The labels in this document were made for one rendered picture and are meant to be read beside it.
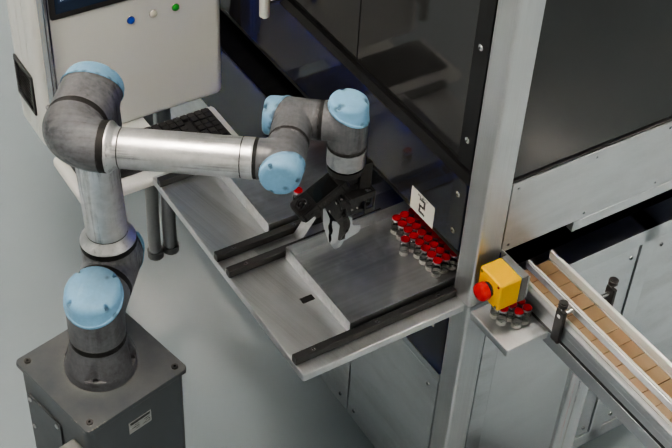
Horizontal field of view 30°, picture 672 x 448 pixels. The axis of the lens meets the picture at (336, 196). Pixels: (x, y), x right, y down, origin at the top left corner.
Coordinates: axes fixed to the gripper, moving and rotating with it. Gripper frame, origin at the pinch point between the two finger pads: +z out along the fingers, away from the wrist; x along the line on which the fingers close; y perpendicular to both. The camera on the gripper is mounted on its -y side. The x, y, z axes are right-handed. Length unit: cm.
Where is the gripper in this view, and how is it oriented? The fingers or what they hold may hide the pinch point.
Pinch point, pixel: (331, 243)
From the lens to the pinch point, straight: 249.2
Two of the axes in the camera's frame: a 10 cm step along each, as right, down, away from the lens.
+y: 8.5, -3.2, 4.2
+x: -5.2, -5.8, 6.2
